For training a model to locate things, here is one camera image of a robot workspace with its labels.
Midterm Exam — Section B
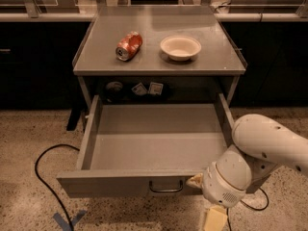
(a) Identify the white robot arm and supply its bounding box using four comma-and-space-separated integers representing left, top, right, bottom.
187, 114, 308, 231

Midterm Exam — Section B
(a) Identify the black floor cable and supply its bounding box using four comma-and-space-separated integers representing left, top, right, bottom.
34, 143, 81, 231
226, 187, 270, 231

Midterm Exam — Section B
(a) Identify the white paper bowl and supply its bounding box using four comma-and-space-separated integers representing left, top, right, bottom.
160, 36, 201, 62

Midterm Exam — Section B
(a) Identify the right white packet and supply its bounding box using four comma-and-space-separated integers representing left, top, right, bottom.
148, 82, 164, 95

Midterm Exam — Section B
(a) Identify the crushed red soda can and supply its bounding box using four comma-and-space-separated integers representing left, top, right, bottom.
115, 31, 142, 61

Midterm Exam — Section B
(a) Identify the black floor cable left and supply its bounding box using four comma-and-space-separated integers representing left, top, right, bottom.
34, 143, 81, 231

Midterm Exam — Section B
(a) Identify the black top drawer handle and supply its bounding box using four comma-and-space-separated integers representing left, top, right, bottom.
149, 180, 184, 193

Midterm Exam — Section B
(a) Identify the white packet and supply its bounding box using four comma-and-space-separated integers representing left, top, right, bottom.
148, 82, 164, 95
131, 83, 147, 96

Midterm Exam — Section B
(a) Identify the grey top drawer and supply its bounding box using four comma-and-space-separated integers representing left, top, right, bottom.
57, 93, 233, 197

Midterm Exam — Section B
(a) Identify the left white packet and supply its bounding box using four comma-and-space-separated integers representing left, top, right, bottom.
131, 83, 147, 96

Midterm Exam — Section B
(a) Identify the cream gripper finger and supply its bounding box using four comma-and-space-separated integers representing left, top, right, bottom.
186, 173, 203, 189
203, 205, 228, 231

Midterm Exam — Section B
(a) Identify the black tape roll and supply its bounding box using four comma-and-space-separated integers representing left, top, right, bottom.
105, 81, 123, 102

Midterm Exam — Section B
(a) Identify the black floor cable right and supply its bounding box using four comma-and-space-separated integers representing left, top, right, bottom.
226, 187, 270, 231

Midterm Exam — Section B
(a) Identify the grey metal drawer cabinet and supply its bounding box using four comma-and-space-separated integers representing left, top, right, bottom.
73, 6, 245, 114

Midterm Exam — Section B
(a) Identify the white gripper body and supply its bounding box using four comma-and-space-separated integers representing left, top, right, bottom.
202, 145, 252, 208

